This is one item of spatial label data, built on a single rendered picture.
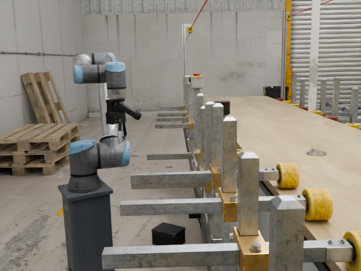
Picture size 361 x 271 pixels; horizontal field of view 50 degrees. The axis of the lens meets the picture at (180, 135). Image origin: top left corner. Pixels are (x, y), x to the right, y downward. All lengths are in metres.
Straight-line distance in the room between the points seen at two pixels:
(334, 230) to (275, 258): 0.50
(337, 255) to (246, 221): 0.18
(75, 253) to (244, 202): 1.67
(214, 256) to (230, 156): 0.32
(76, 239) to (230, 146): 1.46
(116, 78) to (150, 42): 7.62
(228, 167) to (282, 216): 0.51
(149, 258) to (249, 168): 0.25
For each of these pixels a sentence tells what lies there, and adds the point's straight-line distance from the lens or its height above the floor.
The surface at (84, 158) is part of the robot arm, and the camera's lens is 2.19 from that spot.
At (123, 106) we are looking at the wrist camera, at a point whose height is 1.10.
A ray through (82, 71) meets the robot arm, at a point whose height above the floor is 1.27.
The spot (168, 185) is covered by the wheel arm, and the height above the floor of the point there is 0.84.
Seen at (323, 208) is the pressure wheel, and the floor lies 0.95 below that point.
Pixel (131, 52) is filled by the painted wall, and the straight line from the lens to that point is 9.45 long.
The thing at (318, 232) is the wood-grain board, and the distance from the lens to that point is 1.00.
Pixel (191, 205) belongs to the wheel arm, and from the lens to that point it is 0.97.
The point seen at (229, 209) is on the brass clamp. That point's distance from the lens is 0.95.
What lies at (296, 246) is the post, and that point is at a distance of 0.52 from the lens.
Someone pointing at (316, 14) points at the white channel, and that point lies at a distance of 3.23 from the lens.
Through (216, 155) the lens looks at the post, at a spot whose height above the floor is 1.01.
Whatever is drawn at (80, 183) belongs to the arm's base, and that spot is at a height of 0.66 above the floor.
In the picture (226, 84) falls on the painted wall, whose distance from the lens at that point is 9.39.
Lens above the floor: 1.30
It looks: 11 degrees down
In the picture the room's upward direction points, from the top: 1 degrees counter-clockwise
